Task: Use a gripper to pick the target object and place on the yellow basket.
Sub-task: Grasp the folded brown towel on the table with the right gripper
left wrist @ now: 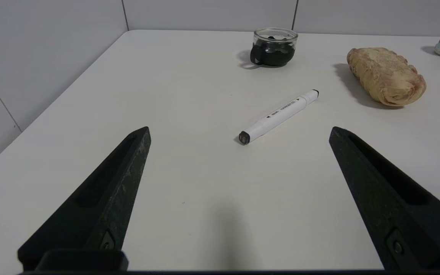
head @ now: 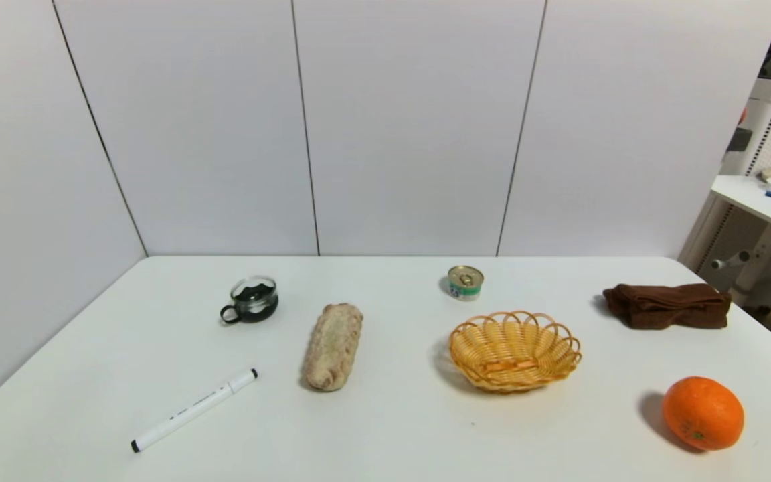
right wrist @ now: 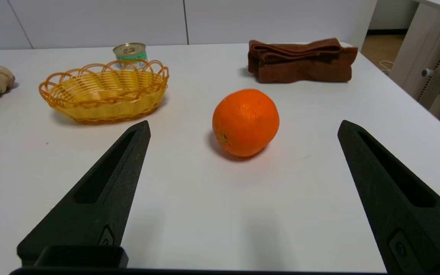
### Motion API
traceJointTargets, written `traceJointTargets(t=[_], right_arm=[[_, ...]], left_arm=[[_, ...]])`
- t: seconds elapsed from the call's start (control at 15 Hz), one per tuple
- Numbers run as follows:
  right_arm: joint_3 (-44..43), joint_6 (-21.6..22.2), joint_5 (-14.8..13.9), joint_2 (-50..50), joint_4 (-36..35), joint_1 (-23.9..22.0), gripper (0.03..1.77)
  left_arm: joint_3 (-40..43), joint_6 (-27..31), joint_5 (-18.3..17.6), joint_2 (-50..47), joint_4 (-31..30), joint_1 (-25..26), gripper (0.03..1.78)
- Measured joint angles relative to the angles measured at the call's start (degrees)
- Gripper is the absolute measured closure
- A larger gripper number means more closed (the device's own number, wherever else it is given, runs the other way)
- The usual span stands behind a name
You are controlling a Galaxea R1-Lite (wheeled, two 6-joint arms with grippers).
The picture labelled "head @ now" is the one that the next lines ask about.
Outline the orange fruit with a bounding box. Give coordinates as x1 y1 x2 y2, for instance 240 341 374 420
663 376 745 451

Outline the white side table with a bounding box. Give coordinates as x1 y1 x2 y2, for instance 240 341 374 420
710 175 771 315

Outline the small tin can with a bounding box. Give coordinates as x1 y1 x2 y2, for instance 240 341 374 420
447 265 485 302

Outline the white marker with black cap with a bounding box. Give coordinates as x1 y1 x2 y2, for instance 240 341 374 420
131 368 258 453

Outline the glass cup with dark liquid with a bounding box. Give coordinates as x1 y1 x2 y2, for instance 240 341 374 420
220 276 280 325

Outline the yellow wicker basket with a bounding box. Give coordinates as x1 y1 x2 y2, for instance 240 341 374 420
449 310 582 393

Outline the brown cloth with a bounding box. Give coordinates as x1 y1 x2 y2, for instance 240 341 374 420
602 283 732 330

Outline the long bread loaf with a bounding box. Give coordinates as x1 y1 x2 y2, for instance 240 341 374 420
301 303 364 392

